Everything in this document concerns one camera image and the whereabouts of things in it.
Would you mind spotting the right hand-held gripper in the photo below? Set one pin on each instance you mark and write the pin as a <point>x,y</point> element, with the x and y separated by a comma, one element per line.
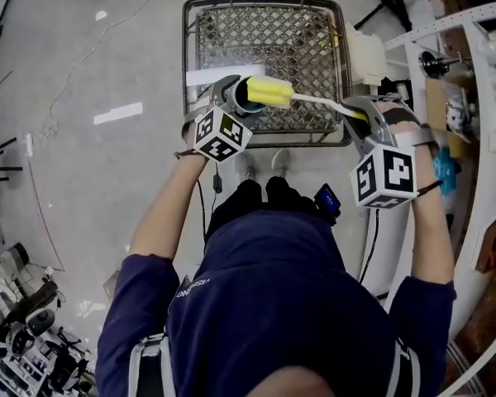
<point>386,176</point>

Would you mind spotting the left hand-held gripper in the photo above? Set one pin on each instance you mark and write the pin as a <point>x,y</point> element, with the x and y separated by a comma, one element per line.
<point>221,135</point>

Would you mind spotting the blue-grey cup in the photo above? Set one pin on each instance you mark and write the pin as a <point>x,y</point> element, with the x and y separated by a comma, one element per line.
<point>237,97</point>

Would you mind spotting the yellow sponge brush white handle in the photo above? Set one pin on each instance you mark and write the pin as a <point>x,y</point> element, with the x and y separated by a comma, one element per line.
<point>268,93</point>

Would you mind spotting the person's right forearm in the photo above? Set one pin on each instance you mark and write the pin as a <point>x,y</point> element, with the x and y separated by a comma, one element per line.
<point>432,238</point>

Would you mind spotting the person's left forearm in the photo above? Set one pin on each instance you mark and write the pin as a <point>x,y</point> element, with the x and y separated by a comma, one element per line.
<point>165,213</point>

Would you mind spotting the person's left hand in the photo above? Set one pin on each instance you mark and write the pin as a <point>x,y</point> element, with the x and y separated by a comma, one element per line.
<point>188,137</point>

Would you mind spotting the person's right hand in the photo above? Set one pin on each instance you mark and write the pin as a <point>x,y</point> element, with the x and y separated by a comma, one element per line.
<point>423,159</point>

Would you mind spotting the cream white container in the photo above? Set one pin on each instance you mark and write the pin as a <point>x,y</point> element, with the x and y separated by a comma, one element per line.
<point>365,56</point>

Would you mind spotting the person's left grey shoe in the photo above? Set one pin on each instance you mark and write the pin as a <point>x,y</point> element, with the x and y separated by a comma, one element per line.
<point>244,168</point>

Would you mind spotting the person's grey shoe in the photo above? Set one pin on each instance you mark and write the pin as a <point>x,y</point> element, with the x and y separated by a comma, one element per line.
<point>280,163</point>
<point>244,168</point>

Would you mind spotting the metal mesh basket table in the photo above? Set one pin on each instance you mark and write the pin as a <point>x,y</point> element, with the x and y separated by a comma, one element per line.
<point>273,39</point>

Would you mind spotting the person's right grey shoe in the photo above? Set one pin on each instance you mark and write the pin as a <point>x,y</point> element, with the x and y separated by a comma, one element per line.
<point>280,163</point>

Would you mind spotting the cardboard box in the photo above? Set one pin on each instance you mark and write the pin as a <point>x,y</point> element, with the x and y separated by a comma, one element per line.
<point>436,106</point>

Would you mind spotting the black device with blue screen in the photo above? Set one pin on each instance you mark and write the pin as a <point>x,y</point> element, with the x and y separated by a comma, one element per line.
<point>328,201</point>

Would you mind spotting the blue plastic bag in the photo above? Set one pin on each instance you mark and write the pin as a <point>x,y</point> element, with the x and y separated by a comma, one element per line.
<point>444,170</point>

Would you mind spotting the person's black trousers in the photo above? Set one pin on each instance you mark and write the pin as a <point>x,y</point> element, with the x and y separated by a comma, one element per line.
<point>252,205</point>

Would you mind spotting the white shelf unit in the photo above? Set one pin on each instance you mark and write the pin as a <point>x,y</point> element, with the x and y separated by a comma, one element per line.
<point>483,205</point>

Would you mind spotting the person's navy shirt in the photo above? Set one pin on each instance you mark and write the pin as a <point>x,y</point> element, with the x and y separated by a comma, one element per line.
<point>273,304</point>

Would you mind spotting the white power strip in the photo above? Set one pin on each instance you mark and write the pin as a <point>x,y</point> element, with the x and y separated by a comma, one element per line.
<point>29,144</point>

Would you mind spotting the black-legged stool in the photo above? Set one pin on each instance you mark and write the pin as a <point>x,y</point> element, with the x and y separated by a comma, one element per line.
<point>2,168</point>

